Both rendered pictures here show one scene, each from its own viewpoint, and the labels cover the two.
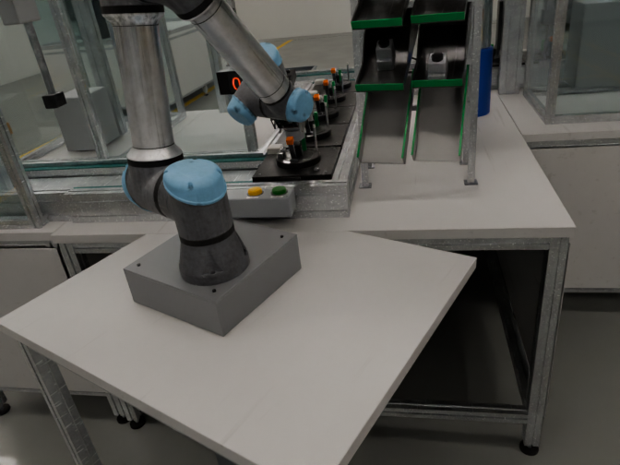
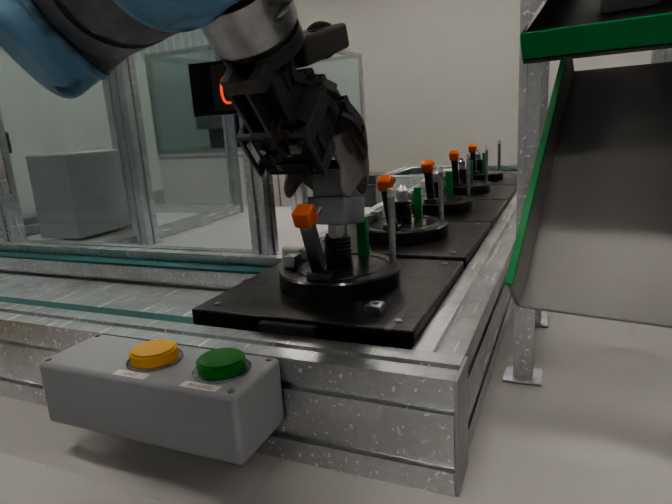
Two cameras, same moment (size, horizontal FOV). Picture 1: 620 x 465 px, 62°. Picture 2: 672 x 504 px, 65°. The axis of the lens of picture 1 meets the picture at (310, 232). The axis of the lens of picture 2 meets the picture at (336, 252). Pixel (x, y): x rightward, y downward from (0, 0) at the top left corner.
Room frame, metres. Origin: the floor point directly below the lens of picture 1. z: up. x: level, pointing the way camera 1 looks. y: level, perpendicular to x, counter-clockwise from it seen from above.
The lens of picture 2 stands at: (0.94, -0.10, 1.15)
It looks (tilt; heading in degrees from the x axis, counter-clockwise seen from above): 14 degrees down; 11
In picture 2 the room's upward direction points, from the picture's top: 4 degrees counter-clockwise
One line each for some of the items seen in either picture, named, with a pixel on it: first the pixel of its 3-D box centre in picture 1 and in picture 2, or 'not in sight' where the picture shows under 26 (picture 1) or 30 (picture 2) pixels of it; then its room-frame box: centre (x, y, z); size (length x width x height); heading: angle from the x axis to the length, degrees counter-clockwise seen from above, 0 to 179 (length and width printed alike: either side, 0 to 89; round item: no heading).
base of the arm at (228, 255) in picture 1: (210, 246); not in sight; (0.97, 0.22, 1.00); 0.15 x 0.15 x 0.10
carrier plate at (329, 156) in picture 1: (299, 163); (340, 290); (1.52, 0.01, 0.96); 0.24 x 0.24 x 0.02; 77
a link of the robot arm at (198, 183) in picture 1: (196, 196); not in sight; (0.97, 0.22, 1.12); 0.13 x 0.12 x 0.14; 46
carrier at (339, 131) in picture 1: (310, 123); (402, 208); (1.77, -0.05, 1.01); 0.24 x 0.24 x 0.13; 77
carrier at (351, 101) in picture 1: (328, 89); (460, 173); (2.25, -0.16, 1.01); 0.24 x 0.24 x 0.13; 77
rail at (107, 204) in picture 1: (202, 200); (68, 353); (1.44, 0.31, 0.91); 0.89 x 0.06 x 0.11; 77
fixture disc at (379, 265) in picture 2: (298, 158); (339, 274); (1.52, 0.01, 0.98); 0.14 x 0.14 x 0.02
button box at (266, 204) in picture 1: (256, 202); (159, 390); (1.33, 0.14, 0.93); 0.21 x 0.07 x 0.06; 77
